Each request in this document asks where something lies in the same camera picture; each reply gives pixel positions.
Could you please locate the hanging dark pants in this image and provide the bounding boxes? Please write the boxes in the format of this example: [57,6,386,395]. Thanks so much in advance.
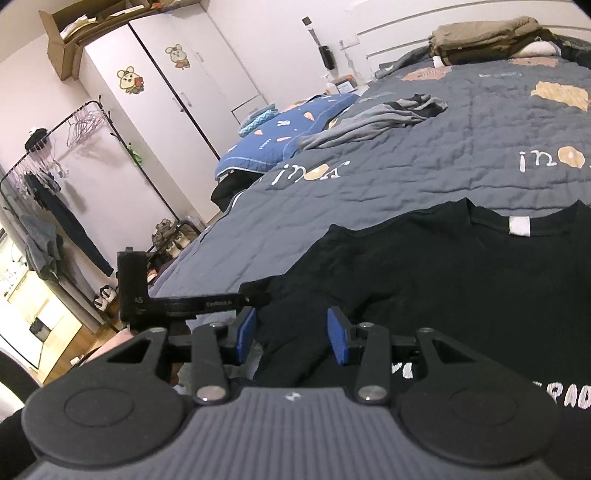
[25,171,115,278]

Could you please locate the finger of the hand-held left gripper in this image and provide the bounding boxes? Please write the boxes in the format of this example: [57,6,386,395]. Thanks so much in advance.
[238,290,274,310]

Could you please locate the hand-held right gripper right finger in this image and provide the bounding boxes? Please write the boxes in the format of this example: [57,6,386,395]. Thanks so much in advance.
[326,305,476,407]

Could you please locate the hanging grey shirt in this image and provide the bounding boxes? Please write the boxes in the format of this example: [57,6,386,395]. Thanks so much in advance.
[21,215,64,281]

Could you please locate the dark cloth beside bed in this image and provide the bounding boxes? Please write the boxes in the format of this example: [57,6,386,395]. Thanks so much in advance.
[211,168,264,210]

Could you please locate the black shoe rack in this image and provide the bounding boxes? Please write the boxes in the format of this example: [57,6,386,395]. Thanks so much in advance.
[147,218,209,278]

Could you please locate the grey striped garment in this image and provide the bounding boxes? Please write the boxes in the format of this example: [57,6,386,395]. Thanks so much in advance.
[298,93,450,151]

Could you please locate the wooden cabinet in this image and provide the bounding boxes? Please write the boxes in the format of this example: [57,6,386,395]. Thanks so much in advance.
[0,268,85,385]

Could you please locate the white wardrobe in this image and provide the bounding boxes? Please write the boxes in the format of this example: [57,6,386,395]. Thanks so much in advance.
[78,9,269,227]

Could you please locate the white bed headboard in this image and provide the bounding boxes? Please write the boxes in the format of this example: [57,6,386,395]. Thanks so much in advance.
[355,4,591,70]

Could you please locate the nightstand clutter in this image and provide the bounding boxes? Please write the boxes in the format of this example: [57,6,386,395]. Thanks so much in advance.
[325,74,358,94]

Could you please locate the white sneakers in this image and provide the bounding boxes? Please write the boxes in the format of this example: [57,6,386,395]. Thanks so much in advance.
[93,285,120,311]

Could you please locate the mouse cartoon sticker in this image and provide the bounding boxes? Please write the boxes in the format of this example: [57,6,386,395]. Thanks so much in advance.
[116,68,145,94]
[165,44,191,70]

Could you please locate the black cap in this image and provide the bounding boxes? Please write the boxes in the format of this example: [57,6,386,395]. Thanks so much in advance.
[24,128,49,151]

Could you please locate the stack of khaki folded clothes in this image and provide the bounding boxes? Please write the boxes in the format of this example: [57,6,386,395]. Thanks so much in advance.
[427,16,561,65]

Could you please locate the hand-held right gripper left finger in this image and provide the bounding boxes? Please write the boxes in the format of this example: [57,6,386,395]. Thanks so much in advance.
[106,305,258,407]

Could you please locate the teal folded towel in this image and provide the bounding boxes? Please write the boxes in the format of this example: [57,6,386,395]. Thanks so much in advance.
[238,106,278,137]

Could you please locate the bunch of clothes hangers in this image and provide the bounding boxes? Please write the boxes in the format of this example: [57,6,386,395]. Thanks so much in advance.
[66,107,108,149]

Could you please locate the blue quilted pillow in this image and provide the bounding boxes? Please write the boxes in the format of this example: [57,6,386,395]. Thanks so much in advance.
[215,92,361,183]

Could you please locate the open cardboard box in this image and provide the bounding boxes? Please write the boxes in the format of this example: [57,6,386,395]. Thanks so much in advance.
[39,0,155,81]

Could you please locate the grey quilted blanket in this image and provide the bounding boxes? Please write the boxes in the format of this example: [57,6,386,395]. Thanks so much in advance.
[150,44,591,388]

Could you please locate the black printed t-shirt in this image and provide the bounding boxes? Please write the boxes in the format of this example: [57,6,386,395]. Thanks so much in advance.
[240,198,591,462]

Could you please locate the black metal clothes rack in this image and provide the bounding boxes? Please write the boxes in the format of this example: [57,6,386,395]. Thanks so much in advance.
[0,95,182,333]

